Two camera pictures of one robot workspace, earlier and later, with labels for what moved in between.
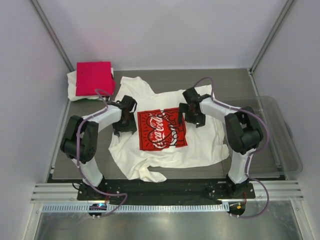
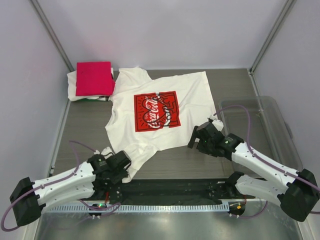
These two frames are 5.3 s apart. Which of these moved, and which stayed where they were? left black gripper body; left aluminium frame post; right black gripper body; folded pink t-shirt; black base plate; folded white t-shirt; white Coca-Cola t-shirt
Moved: left black gripper body; right black gripper body; white Coca-Cola t-shirt
Stayed: folded pink t-shirt; black base plate; folded white t-shirt; left aluminium frame post
